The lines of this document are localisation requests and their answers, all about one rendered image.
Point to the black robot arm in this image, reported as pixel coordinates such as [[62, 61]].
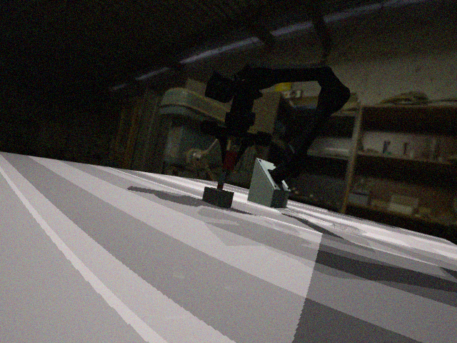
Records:
[[261, 75]]

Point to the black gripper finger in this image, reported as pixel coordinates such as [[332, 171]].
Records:
[[244, 145], [223, 143]]

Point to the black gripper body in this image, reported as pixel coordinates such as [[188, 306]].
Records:
[[211, 127]]

